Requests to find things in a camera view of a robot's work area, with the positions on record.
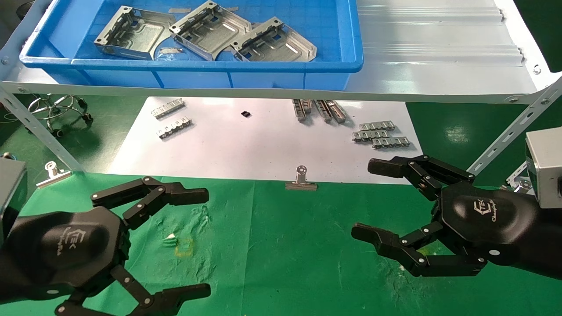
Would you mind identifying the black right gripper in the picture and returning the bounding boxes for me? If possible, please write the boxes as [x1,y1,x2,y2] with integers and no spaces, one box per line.
[351,154,545,278]

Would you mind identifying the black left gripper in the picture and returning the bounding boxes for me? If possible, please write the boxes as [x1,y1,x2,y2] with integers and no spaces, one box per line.
[13,205,212,316]

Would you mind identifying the blue plastic bin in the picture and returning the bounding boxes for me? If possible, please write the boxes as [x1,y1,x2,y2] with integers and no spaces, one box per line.
[19,0,364,90]

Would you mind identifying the white table sheet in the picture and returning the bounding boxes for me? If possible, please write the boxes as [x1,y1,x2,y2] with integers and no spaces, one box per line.
[107,97,424,185]

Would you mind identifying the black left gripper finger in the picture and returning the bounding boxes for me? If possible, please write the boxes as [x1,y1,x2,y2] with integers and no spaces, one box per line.
[91,176,209,231]

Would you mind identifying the white metal shelf deck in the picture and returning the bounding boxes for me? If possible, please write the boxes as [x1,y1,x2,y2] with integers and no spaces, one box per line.
[0,0,562,104]

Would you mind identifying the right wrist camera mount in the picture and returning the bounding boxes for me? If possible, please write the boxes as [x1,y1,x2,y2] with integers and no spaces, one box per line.
[525,127,562,209]

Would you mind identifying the white perforated shelf post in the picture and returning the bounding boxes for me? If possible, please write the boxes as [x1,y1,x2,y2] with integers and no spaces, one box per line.
[467,77,562,176]
[0,86,85,172]

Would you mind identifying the stamped metal bracket part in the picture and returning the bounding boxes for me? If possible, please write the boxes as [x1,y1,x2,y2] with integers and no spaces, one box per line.
[230,17,317,63]
[169,0,252,61]
[94,6,176,61]

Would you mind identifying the chrome stool with black seat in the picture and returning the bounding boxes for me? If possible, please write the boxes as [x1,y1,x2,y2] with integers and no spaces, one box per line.
[27,93,94,137]

